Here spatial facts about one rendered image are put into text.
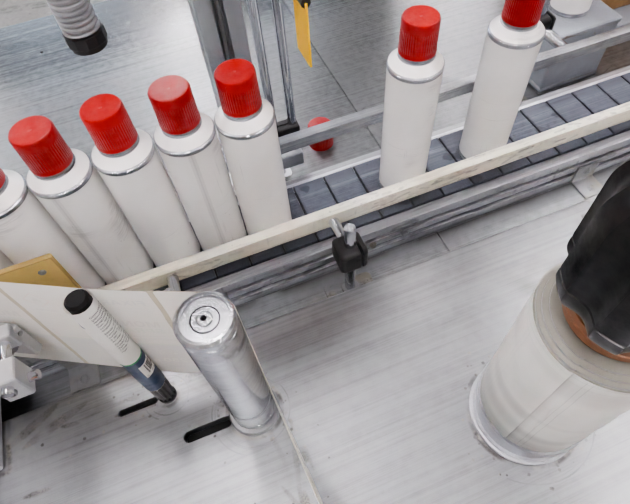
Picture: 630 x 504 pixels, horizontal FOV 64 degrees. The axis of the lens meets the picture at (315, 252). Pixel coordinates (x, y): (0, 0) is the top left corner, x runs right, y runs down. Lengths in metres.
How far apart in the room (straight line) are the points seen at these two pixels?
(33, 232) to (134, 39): 0.57
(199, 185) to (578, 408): 0.33
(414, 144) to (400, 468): 0.30
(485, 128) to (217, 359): 0.40
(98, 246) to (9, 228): 0.07
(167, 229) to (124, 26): 0.59
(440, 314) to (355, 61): 0.47
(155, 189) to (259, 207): 0.10
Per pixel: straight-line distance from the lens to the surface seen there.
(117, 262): 0.52
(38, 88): 0.95
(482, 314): 0.52
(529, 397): 0.37
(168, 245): 0.51
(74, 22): 0.49
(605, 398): 0.33
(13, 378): 0.41
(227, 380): 0.35
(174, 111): 0.42
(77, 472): 0.51
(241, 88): 0.41
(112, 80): 0.91
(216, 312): 0.31
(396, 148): 0.53
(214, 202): 0.48
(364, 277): 0.58
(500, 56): 0.54
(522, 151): 0.62
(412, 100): 0.49
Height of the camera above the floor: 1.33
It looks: 57 degrees down
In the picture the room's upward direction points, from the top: 6 degrees counter-clockwise
